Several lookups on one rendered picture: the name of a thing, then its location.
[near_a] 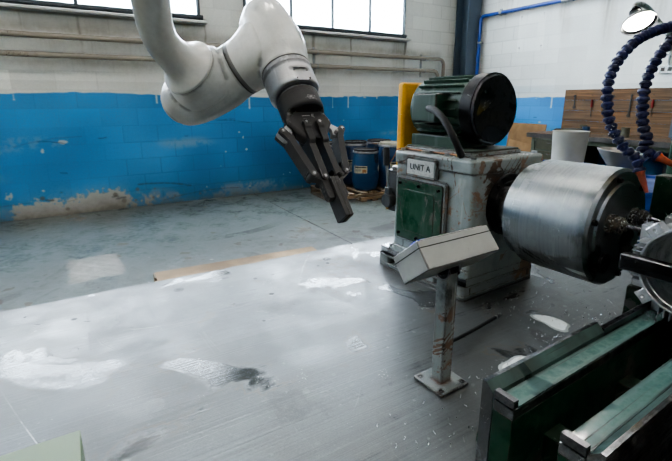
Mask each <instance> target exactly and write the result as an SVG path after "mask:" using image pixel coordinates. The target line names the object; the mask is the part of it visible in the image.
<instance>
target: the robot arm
mask: <svg viewBox="0 0 672 461"><path fill-rule="evenodd" d="M130 1H131V6H132V10H133V14H134V19H135V22H136V26H137V29H138V32H139V35H140V37H141V40H142V42H143V44H144V46H145V47H146V49H147V51H148V52H149V54H150V55H151V56H152V58H153V59H154V60H155V61H156V63H157V64H158V65H159V66H160V67H161V68H162V69H163V70H164V72H165V73H164V79H165V83H164V85H163V87H162V91H161V103H162V106H163V109H164V110H165V112H166V113H167V114H168V116H169V117H170V118H172V119H173V120H174V121H176V122H178V123H181V124H183V125H199V124H203V123H206V122H209V121H212V120H214V119H216V118H218V117H220V116H222V115H224V114H226V113H227V112H229V111H231V110H233V109H234V108H236V107H237V106H239V105H240V104H242V103H243V102H244V101H245V100H247V99H248V98H249V97H250V96H252V95H253V94H255V93H256V92H258V91H260V90H262V89H265V88H266V91H267V93H268V96H269V99H270V101H271V104H272V105H273V106H274V107H275V108H276V109H278V111H279V113H280V116H281V119H282V121H283V123H284V128H283V127H281V128H280V129H279V131H278V133H277V134H276V136H275V140H276V141H277V142H278V143H279V144H280V145H281V146H282V147H284V149H285V150H286V152H287V153H288V155H289V156H290V158H291V160H292V161H293V163H294V164H295V166H296V167H297V169H298V170H299V172H300V173H301V175H302V176H303V178H304V180H305V181H306V182H307V183H308V184H311V183H316V185H315V187H316V188H320V189H321V191H322V194H323V196H324V199H325V200H326V202H329V203H330V205H331V208H332V210H333V213H334V215H335V218H336V220H337V223H344V222H346V221H347V220H348V219H350V218H351V217H352V216H353V215H354V213H353V210H352V208H351V206H350V203H349V201H348V198H347V196H348V191H347V189H346V186H345V184H344V181H343V179H344V178H345V177H346V176H347V174H348V173H349V172H350V167H349V162H348V157H347V152H346V146H345V141H344V132H345V127H344V126H343V125H340V126H339V127H336V126H334V125H332V124H331V123H330V120H329V119H328V118H327V117H326V116H325V114H324V107H323V104H322V101H321V99H320V97H319V94H318V91H319V84H318V82H317V79H316V77H315V75H314V72H313V70H312V67H311V64H310V62H309V61H308V54H307V48H306V44H305V41H304V39H303V36H302V34H301V32H300V30H299V28H298V26H297V24H296V23H295V21H294V20H293V19H292V17H291V16H290V15H289V14H288V12H287V11H286V9H285V8H284V7H283V6H282V4H281V3H280V2H279V1H277V0H251V1H249V2H248V3H247V4H246V5H245V7H244V9H243V11H242V14H241V17H240V22H239V28H238V30H237V31H236V33H235V34H234V35H233V37H232V38H231V39H230V40H229V41H228V42H226V43H225V44H224V45H222V46H220V47H218V48H216V47H214V46H209V45H206V44H204V43H202V42H199V41H192V42H189V43H187V42H185V41H183V40H182V39H181V38H180V37H179V36H178V35H177V33H176V31H175V29H174V25H173V20H172V11H171V0H130ZM328 132H329V133H330V139H332V148H333V151H332V148H331V146H330V143H329V136H328ZM297 141H298V142H299V143H298V142H297ZM299 144H300V145H299ZM328 178H329V179H328Z"/></svg>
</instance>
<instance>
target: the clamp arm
mask: <svg viewBox="0 0 672 461"><path fill-rule="evenodd" d="M618 267H619V269H623V270H626V271H630V272H633V273H636V274H640V275H643V276H647V277H650V278H654V279H657V280H661V281H664V282H667V283H671V284H672V263H668V262H664V261H660V260H657V259H653V258H649V257H645V256H641V255H637V254H633V253H630V252H623V253H621V254H620V260H619V266H618Z"/></svg>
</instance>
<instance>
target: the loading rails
mask: <svg viewBox="0 0 672 461"><path fill-rule="evenodd" d="M650 306H651V301H650V302H647V303H645V304H640V305H638V306H636V307H634V308H632V309H631V310H629V311H627V312H625V313H623V314H621V315H619V316H618V317H616V318H614V319H612V320H610V321H608V322H606V323H604V324H603V325H601V326H600V325H599V324H598V322H595V321H594V322H592V323H590V324H588V325H586V326H584V327H582V328H580V329H578V330H576V331H574V332H572V333H571V334H569V335H567V336H565V337H563V338H561V339H559V340H557V341H555V342H553V343H551V344H549V345H547V346H546V347H544V348H542V349H540V350H538V351H536V352H534V353H532V354H530V355H528V356H526V357H524V358H522V359H520V360H519V361H517V362H515V363H513V364H511V365H509V366H507V367H505V368H503V369H501V370H499V371H497V372H495V373H494V374H492V375H490V376H488V377H486V378H484V379H483V382H482V393H481V404H480V414H479V425H478V431H477V432H476V442H477V447H476V458H475V461H539V460H540V459H541V460H542V461H672V320H671V321H668V316H669V315H668V316H666V317H665V318H662V314H663V313H660V315H659V314H657V311H654V310H651V309H650ZM647 308H648V309H649V310H648V309H647ZM646 310H647V311H648V312H647V311H646ZM650 310H651V311H650ZM642 311H643V312H642ZM645 311H646V312H645ZM644 312H645V313H646V315H645V313H644ZM651 312H652V313H653V312H656V313H655V314H654V313H653V314H652V313H651ZM641 313H642V315H641ZM647 313H649V315H651V314H652V317H651V318H652V319H651V318H650V317H649V315H648V317H647ZM656 315H657V318H656V321H657V320H658V321H657V322H656V321H655V323H654V320H655V317H656ZM643 317H644V319H645V320H647V318H648V320H647V321H645V320H644V319H643ZM653 318H654V319H653ZM650 319H651V320H650ZM659 320H661V321H659Z"/></svg>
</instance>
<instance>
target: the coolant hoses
mask: <svg viewBox="0 0 672 461"><path fill-rule="evenodd" d="M666 33H671V35H668V36H667V37H665V42H662V43H661V44H660V45H659V50H656V51H655V52H654V57H652V58H650V60H649V62H650V63H649V65H647V66H646V67H645V70H646V71H645V72H646V73H643V74H642V75H641V77H642V81H640V82H639V85H640V88H641V89H638V91H637V93H639V97H637V99H636V101H638V105H636V109H637V110H638V111H639V112H637V113H636V115H635V116H636V117H637V118H638V120H637V121H636V124H637V125H638V126H639V128H638V129H637V132H640V133H641V135H640V139H643V140H642V141H639V143H638V144H639V147H637V148H636V152H635V150H634V148H633V147H629V146H628V145H629V143H628V142H624V138H625V137H624V136H620V132H621V131H620V130H619V129H617V126H618V125H617V123H614V120H616V118H615V116H612V115H613V113H614V112H615V111H614V109H611V108H612V106H613V105H614V103H613V102H611V101H612V99H613V98H614V97H613V95H612V94H611V93H612V92H613V91H614V88H613V87H612V86H613V85H614V84H615V81H614V79H615V78H616V77H617V74H616V72H619V70H620V67H619V66H622V65H623V63H624V60H626V59H627V58H628V55H629V54H631V53H632V52H633V49H636V48H637V47H638V45H641V44H642V43H643V42H645V41H647V40H649V39H652V38H654V37H655V36H660V35H661V34H666ZM671 49H672V21H669V22H668V23H667V22H665V23H662V24H658V25H655V26H654V27H649V28H647V30H643V31H641V32H640V33H639V34H636V35H634V36H633V38H631V39H629V40H628V41H627V44H624V45H623V46H622V47H621V50H620V51H618V52H617V53H616V57H614V58H613V59H612V60H611V62H612V64H610V65H609V66H608V67H607V69H608V71H607V72H606V73H605V74H604V76H605V79H604V80H603V81H602V84H603V86H604V87H603V88H601V92H602V93H603V95H602V96H601V98H600V99H601V100H602V101H603V103H602V104H601V107H602V108H603V111H602V112H601V114H602V115H603V116H604V117H605V118H604V119H603V122H605V124H606V126H605V130H607V131H608V132H609V133H608V137H611V138H612V139H613V140H612V143H613V144H614V143H615V144H616V145H618V146H617V147H616V148H617V150H619V151H621V152H623V153H622V155H623V156H625V155H627V156H629V160H630V161H631V160H632V161H633V162H632V163H631V164H632V166H633V167H634V168H635V169H634V170H633V173H635V174H636V175H637V177H638V179H639V182H640V184H641V186H642V189H643V191H644V193H648V192H649V191H648V185H647V180H646V175H645V172H646V170H647V169H646V167H643V162H645V160H644V159H641V157H640V153H643V155H642V156H643V158H647V157H649V158H652V159H651V160H652V161H653V162H661V163H663V164H665V165H668V166H670V167H672V160H670V159H669V158H667V157H666V156H664V155H663V154H662V153H663V152H661V151H658V152H656V151H655V150H654V149H653V148H651V149H650V148H649V146H652V145H654V142H653V141H651V140H652V139H653V133H652V132H650V129H651V127H650V126H648V123H649V122H650V121H649V119H646V118H647V116H649V112H647V109H648V108H649V104H647V103H648V101H650V97H648V95H649V94H650V93H651V90H650V89H648V88H650V87H651V86H652V82H651V80H652V79H654V78H655V75H654V73H655V72H657V71H658V66H659V65H661V64H662V62H663V61H662V59H663V58H666V56H667V52H669V51H671Z"/></svg>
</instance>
